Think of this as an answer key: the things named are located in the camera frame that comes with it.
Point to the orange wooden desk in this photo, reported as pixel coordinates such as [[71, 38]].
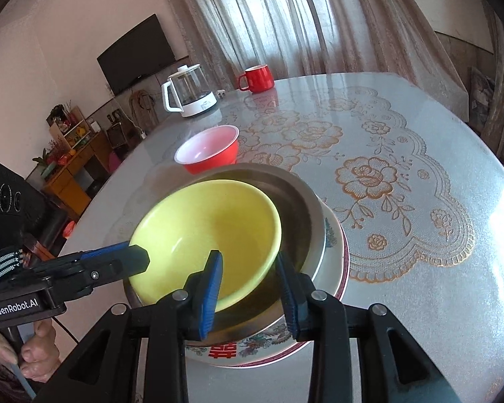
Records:
[[67, 184]]

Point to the red plastic bowl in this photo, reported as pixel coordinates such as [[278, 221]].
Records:
[[218, 159]]

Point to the black flat television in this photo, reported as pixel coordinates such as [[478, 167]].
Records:
[[134, 56]]

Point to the red mug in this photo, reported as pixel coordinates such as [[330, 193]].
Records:
[[260, 79]]

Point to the dark speaker cabinet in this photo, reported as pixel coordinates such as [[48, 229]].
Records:
[[115, 136]]

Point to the yellow plastic bowl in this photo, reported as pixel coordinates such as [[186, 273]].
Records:
[[206, 226]]

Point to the glass kettle white base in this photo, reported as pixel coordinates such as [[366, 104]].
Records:
[[193, 107]]

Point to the pink plastic container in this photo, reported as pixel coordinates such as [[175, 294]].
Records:
[[115, 161]]

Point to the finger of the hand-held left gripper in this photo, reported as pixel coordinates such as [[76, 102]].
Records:
[[105, 251], [117, 266]]

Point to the beige window curtain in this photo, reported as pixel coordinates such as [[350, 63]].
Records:
[[298, 16]]

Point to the small white box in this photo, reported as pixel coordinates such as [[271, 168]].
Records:
[[95, 126]]

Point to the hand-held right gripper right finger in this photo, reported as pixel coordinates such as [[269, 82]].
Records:
[[287, 298]]

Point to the white plate purple floral rim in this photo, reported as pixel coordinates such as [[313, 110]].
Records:
[[343, 268]]

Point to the wooden shelf with ornaments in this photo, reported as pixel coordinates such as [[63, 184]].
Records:
[[73, 128]]

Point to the large plate red blue print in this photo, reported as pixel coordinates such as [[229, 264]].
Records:
[[252, 348]]

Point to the red white trash bin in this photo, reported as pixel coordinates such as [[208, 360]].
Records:
[[69, 230]]

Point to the stainless steel bowl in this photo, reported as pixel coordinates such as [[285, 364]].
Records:
[[294, 218]]

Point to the potted green plant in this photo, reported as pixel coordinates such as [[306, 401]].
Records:
[[44, 161]]

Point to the person's left hand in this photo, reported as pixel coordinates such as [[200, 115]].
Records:
[[40, 357]]

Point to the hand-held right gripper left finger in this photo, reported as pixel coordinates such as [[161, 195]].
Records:
[[212, 289]]

